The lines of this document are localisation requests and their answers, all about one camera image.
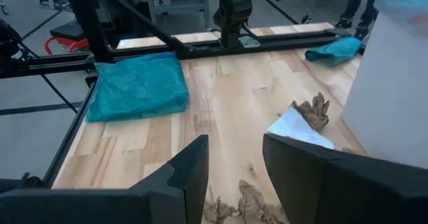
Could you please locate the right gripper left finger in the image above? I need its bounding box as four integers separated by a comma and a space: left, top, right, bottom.
0, 134, 210, 224

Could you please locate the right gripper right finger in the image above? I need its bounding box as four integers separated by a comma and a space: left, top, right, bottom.
262, 132, 428, 224

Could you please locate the brown paper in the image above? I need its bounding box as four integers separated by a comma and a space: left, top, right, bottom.
203, 195, 239, 224
289, 92, 331, 131
237, 179, 289, 224

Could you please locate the white paper piece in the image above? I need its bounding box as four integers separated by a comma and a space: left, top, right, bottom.
266, 106, 336, 150

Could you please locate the light blue trash bag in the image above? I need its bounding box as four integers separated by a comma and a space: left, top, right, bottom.
373, 0, 428, 37

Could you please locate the white trash bin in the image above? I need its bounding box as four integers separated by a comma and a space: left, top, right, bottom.
340, 3, 428, 170

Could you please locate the folded teal plastic bag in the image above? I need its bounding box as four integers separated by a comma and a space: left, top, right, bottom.
85, 51, 191, 123

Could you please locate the small crumpled teal bag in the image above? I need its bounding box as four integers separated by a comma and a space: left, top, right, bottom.
304, 36, 363, 68

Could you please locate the person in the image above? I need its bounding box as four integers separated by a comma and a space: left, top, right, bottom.
335, 0, 385, 40

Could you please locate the grey metal cart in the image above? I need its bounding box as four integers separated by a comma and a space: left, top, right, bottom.
144, 0, 212, 28

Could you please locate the black seat with red frame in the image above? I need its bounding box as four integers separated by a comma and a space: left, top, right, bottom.
44, 19, 90, 56

